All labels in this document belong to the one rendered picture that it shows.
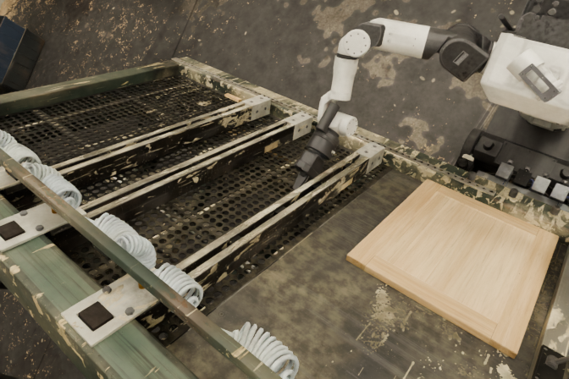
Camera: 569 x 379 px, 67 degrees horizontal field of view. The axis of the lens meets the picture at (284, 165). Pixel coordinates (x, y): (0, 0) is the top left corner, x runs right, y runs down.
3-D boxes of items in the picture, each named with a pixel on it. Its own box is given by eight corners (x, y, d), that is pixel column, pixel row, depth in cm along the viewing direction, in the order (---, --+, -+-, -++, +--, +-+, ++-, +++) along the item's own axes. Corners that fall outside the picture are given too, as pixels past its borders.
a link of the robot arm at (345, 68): (326, 90, 132) (336, 25, 125) (334, 85, 141) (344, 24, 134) (361, 97, 130) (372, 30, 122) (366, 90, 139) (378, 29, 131)
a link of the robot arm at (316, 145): (300, 174, 145) (317, 145, 146) (323, 186, 140) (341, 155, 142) (286, 161, 134) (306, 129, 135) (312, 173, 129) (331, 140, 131)
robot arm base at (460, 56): (435, 54, 133) (450, 18, 126) (477, 67, 130) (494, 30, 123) (431, 73, 121) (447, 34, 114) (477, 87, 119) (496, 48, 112)
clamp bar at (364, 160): (385, 165, 164) (401, 107, 152) (96, 382, 79) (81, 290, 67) (362, 155, 169) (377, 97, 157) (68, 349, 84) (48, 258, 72)
